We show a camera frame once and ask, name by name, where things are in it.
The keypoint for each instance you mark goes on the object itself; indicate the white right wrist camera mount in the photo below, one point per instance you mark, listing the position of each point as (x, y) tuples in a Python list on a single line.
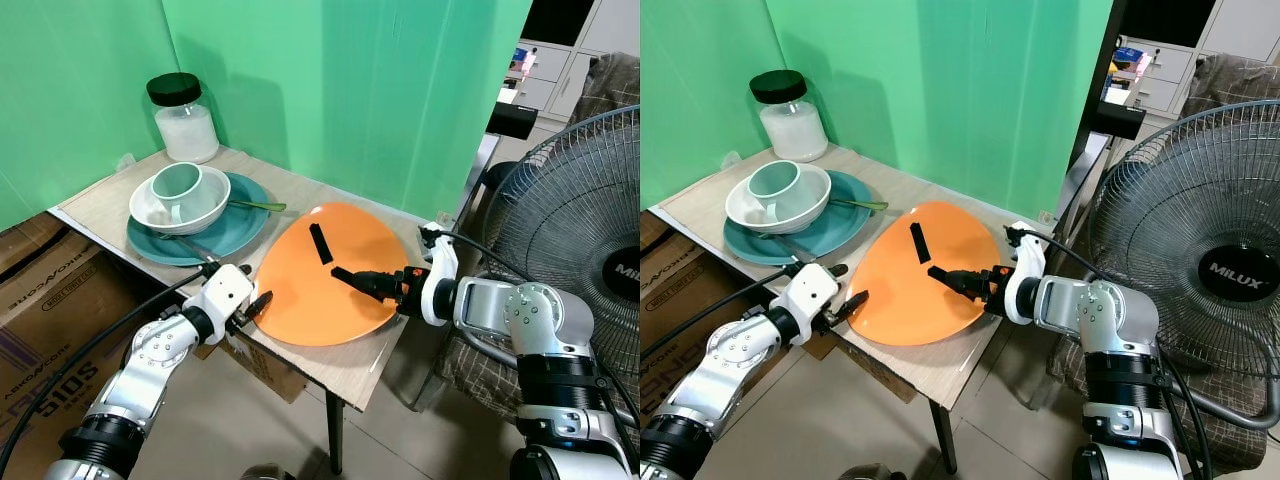
[(1025, 285), (440, 285)]

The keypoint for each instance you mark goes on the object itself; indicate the pale green mug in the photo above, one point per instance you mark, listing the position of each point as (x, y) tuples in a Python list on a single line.
[(775, 183), (178, 185)]

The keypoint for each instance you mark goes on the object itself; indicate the black monitor screen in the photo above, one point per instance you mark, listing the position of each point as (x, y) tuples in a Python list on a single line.
[(1166, 20), (556, 20)]

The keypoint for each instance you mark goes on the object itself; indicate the small plain cardboard box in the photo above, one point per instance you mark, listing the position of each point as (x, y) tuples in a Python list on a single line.
[(262, 372)]

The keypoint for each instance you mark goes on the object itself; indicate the green backdrop screen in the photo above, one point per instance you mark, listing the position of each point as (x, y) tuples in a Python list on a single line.
[(350, 90), (950, 90)]

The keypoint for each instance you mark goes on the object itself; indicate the orange plate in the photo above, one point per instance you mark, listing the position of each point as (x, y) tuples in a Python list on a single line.
[(320, 310), (910, 315)]

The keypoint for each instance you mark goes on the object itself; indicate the grey drawer cabinet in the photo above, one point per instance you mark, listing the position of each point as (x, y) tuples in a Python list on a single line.
[(1165, 92), (556, 68)]

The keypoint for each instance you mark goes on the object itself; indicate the teal round plate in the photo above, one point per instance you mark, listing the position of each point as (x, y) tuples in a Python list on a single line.
[(840, 228), (240, 228)]

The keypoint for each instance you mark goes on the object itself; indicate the white ceramic bowl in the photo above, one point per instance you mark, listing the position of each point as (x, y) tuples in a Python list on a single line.
[(215, 200), (812, 200)]

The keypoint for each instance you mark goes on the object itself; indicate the glass jar black lid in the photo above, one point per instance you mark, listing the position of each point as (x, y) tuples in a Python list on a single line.
[(186, 130), (794, 130)]

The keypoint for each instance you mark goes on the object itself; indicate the light wooden table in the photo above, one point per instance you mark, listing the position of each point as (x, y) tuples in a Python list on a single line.
[(940, 372), (340, 368)]

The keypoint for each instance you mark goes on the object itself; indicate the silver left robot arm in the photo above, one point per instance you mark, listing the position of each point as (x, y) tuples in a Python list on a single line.
[(730, 355), (150, 355)]

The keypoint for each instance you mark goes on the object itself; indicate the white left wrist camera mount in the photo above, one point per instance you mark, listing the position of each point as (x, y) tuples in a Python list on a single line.
[(815, 290), (222, 292)]

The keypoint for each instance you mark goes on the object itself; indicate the brown printed cardboard box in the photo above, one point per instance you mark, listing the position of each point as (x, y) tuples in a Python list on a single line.
[(50, 290), (680, 285)]

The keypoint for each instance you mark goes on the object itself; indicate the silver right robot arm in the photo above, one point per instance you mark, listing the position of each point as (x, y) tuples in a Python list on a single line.
[(1110, 320), (540, 320)]

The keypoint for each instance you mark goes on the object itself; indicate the green spoon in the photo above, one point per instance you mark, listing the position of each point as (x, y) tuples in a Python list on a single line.
[(262, 205), (865, 204)]

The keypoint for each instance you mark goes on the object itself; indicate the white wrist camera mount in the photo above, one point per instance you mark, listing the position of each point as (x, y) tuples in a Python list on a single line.
[(440, 285), (815, 290), (1025, 285), (222, 292)]

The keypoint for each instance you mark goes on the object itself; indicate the cardboard box large black letters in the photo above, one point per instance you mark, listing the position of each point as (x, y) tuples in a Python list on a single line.
[(665, 385), (40, 385)]

